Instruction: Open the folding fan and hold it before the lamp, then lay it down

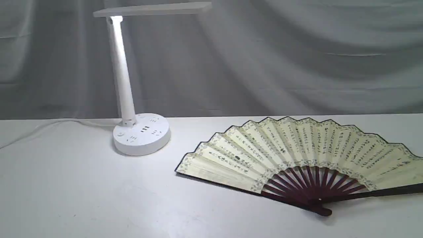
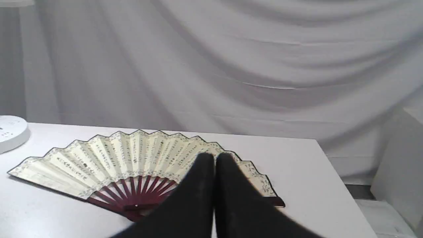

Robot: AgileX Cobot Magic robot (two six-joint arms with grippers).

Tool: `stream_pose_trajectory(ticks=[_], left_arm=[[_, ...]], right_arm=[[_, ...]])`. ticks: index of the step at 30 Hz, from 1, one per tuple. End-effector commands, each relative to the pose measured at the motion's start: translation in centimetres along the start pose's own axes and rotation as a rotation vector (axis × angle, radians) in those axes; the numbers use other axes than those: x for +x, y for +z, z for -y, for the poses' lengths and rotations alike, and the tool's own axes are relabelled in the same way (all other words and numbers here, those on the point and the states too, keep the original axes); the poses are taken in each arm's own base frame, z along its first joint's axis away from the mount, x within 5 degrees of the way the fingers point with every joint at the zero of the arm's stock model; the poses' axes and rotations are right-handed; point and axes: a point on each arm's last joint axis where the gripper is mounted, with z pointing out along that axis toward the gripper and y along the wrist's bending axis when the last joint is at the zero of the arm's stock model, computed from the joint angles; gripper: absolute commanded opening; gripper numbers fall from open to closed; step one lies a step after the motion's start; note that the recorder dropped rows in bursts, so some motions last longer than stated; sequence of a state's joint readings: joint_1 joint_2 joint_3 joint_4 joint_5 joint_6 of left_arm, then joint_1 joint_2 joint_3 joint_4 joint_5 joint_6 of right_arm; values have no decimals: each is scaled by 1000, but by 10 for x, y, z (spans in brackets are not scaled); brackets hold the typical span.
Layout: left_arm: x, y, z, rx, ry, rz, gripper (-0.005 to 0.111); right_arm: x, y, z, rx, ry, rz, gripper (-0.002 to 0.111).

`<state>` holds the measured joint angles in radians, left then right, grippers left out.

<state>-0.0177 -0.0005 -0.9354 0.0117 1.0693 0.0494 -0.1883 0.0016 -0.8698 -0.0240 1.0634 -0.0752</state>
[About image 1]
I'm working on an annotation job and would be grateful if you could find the paper folding fan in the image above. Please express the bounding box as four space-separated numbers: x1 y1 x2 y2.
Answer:
175 116 422 217

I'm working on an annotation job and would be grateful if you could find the white desk lamp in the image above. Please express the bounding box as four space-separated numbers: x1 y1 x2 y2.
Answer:
93 2 212 156

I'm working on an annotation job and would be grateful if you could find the grey backdrop curtain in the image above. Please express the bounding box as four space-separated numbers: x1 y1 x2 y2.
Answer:
1 0 423 120

